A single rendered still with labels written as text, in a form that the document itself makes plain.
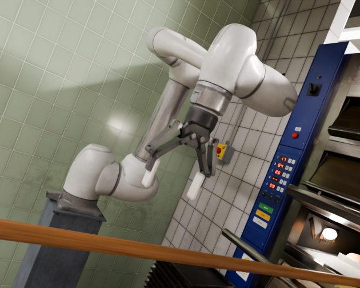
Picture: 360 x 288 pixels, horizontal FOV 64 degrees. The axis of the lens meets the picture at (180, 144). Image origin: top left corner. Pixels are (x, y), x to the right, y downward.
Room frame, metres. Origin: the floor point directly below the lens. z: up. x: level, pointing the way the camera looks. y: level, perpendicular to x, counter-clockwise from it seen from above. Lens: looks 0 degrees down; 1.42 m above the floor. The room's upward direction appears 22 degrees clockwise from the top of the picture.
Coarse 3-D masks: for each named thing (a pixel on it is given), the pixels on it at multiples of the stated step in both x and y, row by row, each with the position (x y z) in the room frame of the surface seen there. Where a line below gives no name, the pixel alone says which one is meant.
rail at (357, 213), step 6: (288, 186) 1.20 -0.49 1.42; (294, 186) 1.18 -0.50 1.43; (300, 192) 1.15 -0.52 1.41; (306, 192) 1.13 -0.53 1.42; (318, 198) 1.08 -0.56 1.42; (324, 198) 1.06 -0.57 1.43; (330, 204) 1.04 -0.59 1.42; (336, 204) 1.02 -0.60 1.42; (348, 210) 0.98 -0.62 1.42; (354, 210) 0.97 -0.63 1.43
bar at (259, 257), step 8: (224, 232) 1.10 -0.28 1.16; (232, 240) 1.05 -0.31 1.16; (240, 240) 1.03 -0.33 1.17; (240, 248) 1.01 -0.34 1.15; (248, 248) 0.98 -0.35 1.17; (256, 256) 0.95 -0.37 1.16; (264, 256) 0.94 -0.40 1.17; (280, 280) 0.86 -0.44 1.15; (288, 280) 0.83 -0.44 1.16; (296, 280) 0.83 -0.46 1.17
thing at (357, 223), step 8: (288, 192) 1.19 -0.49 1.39; (296, 192) 1.16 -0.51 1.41; (296, 200) 1.24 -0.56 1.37; (304, 200) 1.12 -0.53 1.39; (312, 200) 1.09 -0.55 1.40; (312, 208) 1.20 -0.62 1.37; (320, 208) 1.06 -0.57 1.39; (328, 208) 1.04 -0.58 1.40; (336, 208) 1.01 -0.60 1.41; (328, 216) 1.16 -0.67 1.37; (336, 216) 1.03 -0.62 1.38; (344, 216) 0.98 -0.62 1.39; (352, 216) 0.96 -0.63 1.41; (344, 224) 1.13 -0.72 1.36; (352, 224) 1.00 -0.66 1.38
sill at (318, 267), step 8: (288, 248) 1.27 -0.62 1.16; (296, 248) 1.25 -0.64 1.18; (296, 256) 1.23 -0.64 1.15; (304, 256) 1.20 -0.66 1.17; (312, 256) 1.22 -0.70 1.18; (304, 264) 1.19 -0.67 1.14; (312, 264) 1.16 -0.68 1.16; (320, 264) 1.14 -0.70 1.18; (328, 272) 1.10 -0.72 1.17; (336, 272) 1.10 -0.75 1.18
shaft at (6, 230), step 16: (0, 224) 0.44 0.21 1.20; (16, 224) 0.45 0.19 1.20; (32, 224) 0.47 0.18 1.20; (16, 240) 0.45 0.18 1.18; (32, 240) 0.46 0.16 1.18; (48, 240) 0.47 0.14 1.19; (64, 240) 0.48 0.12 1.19; (80, 240) 0.50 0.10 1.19; (96, 240) 0.51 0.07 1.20; (112, 240) 0.53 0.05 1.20; (128, 240) 0.56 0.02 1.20; (128, 256) 0.55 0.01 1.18; (144, 256) 0.56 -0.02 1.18; (160, 256) 0.58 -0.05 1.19; (176, 256) 0.60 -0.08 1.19; (192, 256) 0.62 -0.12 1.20; (208, 256) 0.65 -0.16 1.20; (224, 256) 0.69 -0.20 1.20; (256, 272) 0.73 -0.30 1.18; (272, 272) 0.75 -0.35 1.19; (288, 272) 0.79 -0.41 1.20; (304, 272) 0.83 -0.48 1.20; (320, 272) 0.89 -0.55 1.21
